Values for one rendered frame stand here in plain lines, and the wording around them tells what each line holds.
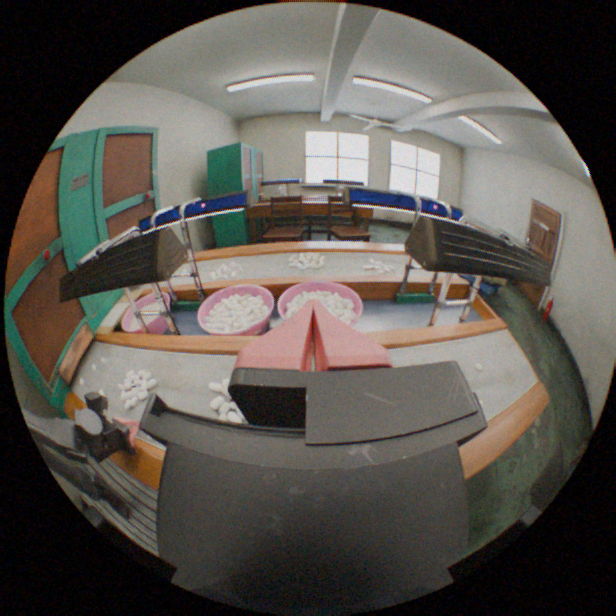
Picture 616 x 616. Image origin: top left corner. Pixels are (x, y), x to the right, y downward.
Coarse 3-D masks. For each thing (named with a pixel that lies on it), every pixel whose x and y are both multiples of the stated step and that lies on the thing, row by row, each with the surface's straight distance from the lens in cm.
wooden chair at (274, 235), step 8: (272, 200) 274; (280, 200) 272; (288, 200) 270; (296, 200) 268; (272, 208) 274; (272, 216) 274; (272, 224) 276; (272, 232) 260; (280, 232) 257; (288, 232) 254; (296, 232) 251; (264, 240) 248; (272, 240) 245; (280, 240) 243; (288, 240) 241; (296, 240) 239
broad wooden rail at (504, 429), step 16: (80, 400) 92; (528, 400) 76; (544, 400) 87; (496, 416) 63; (512, 416) 65; (528, 416) 73; (496, 432) 58; (512, 432) 64; (144, 448) 54; (464, 448) 50; (480, 448) 53; (496, 448) 57; (128, 464) 57; (144, 464) 53; (160, 464) 49; (464, 464) 49; (480, 464) 52; (144, 480) 53
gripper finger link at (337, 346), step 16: (320, 304) 11; (320, 320) 8; (336, 320) 9; (320, 336) 7; (336, 336) 7; (352, 336) 7; (320, 352) 7; (336, 352) 6; (352, 352) 6; (368, 352) 6; (384, 352) 6; (320, 368) 11; (336, 368) 6; (352, 368) 6; (368, 368) 6
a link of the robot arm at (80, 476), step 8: (40, 448) 65; (48, 456) 66; (48, 464) 66; (56, 464) 66; (64, 464) 69; (56, 472) 69; (64, 472) 67; (72, 472) 69; (80, 472) 71; (72, 480) 68; (80, 480) 70; (88, 480) 71; (80, 488) 71; (88, 488) 70
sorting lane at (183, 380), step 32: (96, 352) 102; (128, 352) 82; (160, 352) 70; (416, 352) 60; (448, 352) 66; (480, 352) 75; (512, 352) 90; (96, 384) 87; (160, 384) 61; (192, 384) 55; (480, 384) 65; (512, 384) 77; (128, 416) 64; (160, 448) 53
